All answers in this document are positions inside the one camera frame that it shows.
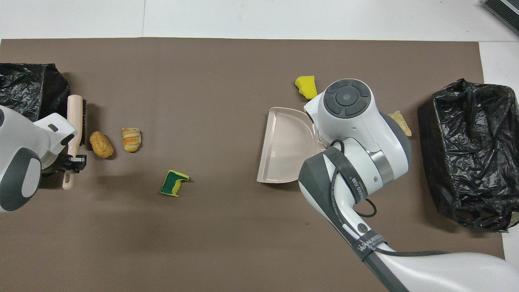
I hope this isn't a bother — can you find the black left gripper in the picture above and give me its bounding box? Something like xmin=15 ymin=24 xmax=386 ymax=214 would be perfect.
xmin=63 ymin=154 xmax=87 ymax=173

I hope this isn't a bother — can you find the brown bread roll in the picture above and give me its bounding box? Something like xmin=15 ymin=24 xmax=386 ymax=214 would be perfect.
xmin=89 ymin=131 xmax=115 ymax=159

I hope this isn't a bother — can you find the beige brush with black bristles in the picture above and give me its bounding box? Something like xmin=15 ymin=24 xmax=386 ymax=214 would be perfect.
xmin=62 ymin=94 xmax=86 ymax=190

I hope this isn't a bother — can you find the striped croissant pastry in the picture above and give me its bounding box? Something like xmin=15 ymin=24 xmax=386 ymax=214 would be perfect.
xmin=122 ymin=128 xmax=142 ymax=153

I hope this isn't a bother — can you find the green and yellow sponge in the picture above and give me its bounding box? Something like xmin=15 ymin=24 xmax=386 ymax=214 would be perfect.
xmin=160 ymin=170 xmax=190 ymax=198

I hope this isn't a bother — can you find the beige plastic dustpan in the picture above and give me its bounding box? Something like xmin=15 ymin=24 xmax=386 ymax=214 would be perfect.
xmin=256 ymin=107 xmax=327 ymax=184

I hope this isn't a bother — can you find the yellow sponge chunk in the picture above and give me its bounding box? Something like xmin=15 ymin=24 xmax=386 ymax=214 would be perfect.
xmin=295 ymin=75 xmax=318 ymax=100

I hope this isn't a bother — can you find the pale crusty bread piece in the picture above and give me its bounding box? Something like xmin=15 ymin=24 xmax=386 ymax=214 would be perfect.
xmin=388 ymin=110 xmax=412 ymax=137

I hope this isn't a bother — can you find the black bag lined bin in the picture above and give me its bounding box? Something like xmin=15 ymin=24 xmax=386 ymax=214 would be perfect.
xmin=0 ymin=63 xmax=71 ymax=179
xmin=417 ymin=78 xmax=519 ymax=233

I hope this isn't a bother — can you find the brown paper table mat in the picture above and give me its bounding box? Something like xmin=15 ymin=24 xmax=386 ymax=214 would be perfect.
xmin=0 ymin=38 xmax=509 ymax=292

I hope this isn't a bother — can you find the dark grey ribbed device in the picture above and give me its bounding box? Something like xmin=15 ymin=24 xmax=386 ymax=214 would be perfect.
xmin=483 ymin=0 xmax=519 ymax=25

